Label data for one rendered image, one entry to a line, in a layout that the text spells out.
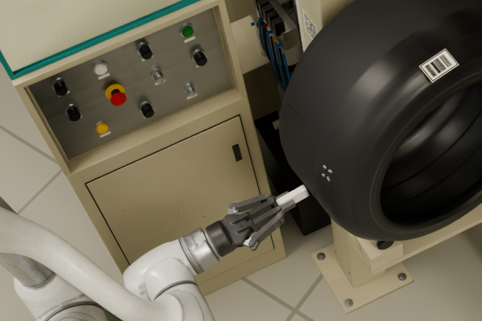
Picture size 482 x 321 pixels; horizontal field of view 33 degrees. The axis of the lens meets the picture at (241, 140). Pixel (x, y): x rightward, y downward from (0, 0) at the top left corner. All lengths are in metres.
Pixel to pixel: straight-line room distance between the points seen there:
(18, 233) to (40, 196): 1.91
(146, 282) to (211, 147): 0.71
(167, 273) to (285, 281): 1.26
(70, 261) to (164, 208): 0.94
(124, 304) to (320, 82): 0.58
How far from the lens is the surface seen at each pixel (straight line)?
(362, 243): 2.00
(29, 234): 1.55
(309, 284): 2.94
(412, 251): 2.05
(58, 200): 3.40
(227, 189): 2.53
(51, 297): 1.92
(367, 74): 1.55
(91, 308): 1.93
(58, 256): 1.57
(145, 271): 1.76
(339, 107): 1.57
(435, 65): 1.53
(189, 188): 2.45
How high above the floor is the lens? 2.58
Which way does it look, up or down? 50 degrees down
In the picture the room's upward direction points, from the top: 15 degrees counter-clockwise
